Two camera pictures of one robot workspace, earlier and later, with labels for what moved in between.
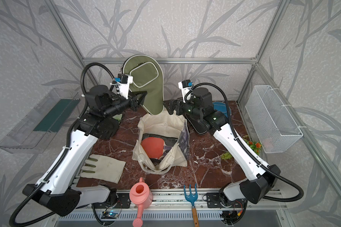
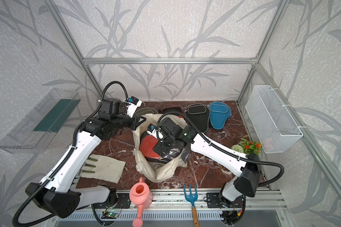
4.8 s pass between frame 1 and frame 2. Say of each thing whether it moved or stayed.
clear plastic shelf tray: stayed
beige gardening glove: stayed
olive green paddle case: moved
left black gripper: moved
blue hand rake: stayed
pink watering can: stayed
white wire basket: stayed
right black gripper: moved
